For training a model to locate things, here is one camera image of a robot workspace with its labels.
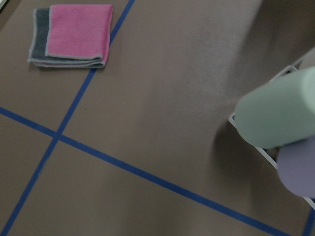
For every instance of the pink and grey cloth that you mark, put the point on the pink and grey cloth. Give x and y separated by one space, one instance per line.
71 36

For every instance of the green cup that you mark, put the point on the green cup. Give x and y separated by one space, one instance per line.
279 112

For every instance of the purple cup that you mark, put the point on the purple cup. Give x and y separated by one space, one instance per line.
296 167

